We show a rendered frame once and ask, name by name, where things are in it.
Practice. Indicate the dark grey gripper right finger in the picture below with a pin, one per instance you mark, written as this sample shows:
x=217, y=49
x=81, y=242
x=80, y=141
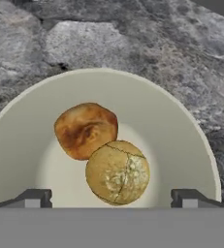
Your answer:
x=186, y=196

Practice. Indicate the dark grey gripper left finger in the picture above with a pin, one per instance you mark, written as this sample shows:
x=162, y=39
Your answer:
x=36, y=196

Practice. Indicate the white bowl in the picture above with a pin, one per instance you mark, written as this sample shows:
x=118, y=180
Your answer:
x=168, y=129

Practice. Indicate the round cracked tan bread roll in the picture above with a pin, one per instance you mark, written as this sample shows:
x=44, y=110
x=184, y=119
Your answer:
x=118, y=172

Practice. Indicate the browned flat bread roll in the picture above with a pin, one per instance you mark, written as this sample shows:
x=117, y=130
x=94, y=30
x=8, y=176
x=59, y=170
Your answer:
x=84, y=129

